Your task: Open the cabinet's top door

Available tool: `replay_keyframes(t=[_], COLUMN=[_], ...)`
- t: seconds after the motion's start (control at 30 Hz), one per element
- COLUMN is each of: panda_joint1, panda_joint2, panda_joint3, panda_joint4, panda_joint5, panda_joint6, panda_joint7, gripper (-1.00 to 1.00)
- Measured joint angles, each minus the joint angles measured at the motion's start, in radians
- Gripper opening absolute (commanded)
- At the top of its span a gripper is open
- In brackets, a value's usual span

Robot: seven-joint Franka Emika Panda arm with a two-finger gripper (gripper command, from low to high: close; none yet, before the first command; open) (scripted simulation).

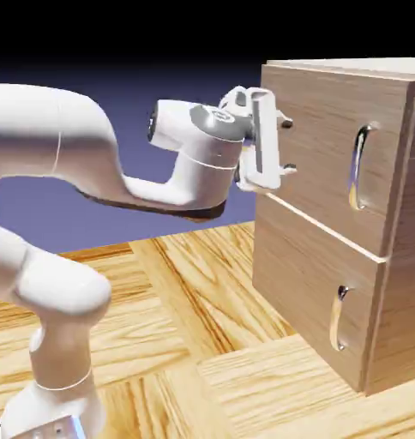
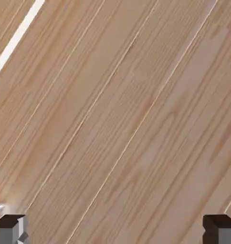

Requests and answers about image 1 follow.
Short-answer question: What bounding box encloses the wood cabinet door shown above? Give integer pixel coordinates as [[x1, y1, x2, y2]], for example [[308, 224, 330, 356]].
[[256, 63, 415, 258], [251, 194, 388, 394]]

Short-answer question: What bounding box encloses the light wood cabinet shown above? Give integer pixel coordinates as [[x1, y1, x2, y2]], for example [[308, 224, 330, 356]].
[[251, 57, 415, 398]]

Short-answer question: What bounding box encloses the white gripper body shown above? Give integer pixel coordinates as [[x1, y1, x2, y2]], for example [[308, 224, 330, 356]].
[[237, 87, 283, 192]]

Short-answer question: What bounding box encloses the curved silver handle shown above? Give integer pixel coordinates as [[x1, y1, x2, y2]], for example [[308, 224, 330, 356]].
[[329, 284, 352, 352], [347, 123, 376, 211]]

